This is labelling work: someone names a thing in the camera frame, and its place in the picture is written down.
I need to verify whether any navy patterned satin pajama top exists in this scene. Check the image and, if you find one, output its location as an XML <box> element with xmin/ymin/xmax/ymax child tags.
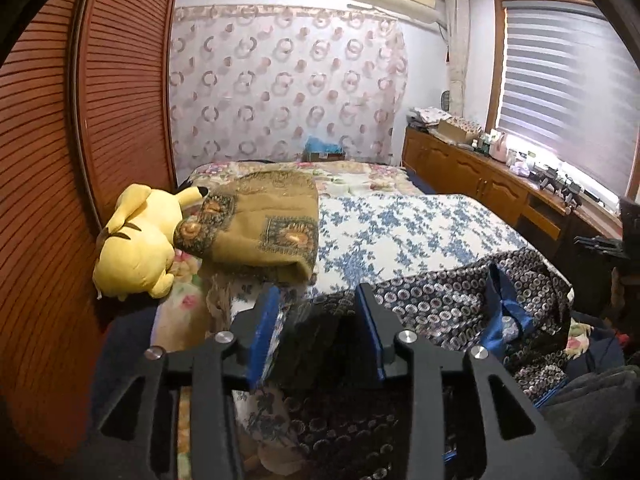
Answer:
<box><xmin>265</xmin><ymin>248</ymin><xmax>570</xmax><ymax>479</ymax></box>

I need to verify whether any wooden sideboard cabinet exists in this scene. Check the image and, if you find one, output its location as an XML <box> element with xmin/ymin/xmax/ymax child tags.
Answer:
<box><xmin>401</xmin><ymin>127</ymin><xmax>623</xmax><ymax>249</ymax></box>

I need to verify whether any floral beige bed cover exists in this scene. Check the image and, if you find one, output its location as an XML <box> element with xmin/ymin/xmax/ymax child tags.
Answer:
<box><xmin>151</xmin><ymin>162</ymin><xmax>422</xmax><ymax>351</ymax></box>

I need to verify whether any pink kettle on sideboard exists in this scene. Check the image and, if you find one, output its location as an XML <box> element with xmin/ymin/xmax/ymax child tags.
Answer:
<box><xmin>489</xmin><ymin>130</ymin><xmax>508</xmax><ymax>164</ymax></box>

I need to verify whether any white zebra window blind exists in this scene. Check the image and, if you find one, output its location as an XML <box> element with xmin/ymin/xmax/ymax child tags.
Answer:
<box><xmin>497</xmin><ymin>0</ymin><xmax>639</xmax><ymax>195</ymax></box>

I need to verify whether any yellow Pikachu plush toy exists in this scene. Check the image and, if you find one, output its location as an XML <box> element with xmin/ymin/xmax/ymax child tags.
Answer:
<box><xmin>92</xmin><ymin>183</ymin><xmax>208</xmax><ymax>301</ymax></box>

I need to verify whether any cardboard box on sideboard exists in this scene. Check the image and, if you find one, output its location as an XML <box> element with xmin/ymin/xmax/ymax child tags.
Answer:
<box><xmin>437</xmin><ymin>117</ymin><xmax>483</xmax><ymax>144</ymax></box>

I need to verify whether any blue white floral cloth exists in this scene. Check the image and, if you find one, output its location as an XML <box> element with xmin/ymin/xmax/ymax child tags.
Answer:
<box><xmin>219</xmin><ymin>192</ymin><xmax>532</xmax><ymax>311</ymax></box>

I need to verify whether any olive gold patterned cushion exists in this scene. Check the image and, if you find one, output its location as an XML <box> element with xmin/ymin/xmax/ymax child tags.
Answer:
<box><xmin>174</xmin><ymin>170</ymin><xmax>319</xmax><ymax>285</ymax></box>

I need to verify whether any beige tied window curtain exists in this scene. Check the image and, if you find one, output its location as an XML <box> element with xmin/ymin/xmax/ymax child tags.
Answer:
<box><xmin>445</xmin><ymin>0</ymin><xmax>471</xmax><ymax>117</ymax></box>

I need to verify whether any teal item on cardboard box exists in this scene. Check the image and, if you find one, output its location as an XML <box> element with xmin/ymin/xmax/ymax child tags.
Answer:
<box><xmin>303</xmin><ymin>136</ymin><xmax>345</xmax><ymax>162</ymax></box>

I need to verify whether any brown louvered wardrobe door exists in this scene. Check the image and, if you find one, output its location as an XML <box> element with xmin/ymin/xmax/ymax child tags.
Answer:
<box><xmin>1</xmin><ymin>0</ymin><xmax>176</xmax><ymax>463</ymax></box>

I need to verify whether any pink circle patterned curtain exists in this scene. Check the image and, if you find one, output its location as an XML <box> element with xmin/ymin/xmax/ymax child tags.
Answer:
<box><xmin>168</xmin><ymin>4</ymin><xmax>408</xmax><ymax>174</ymax></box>

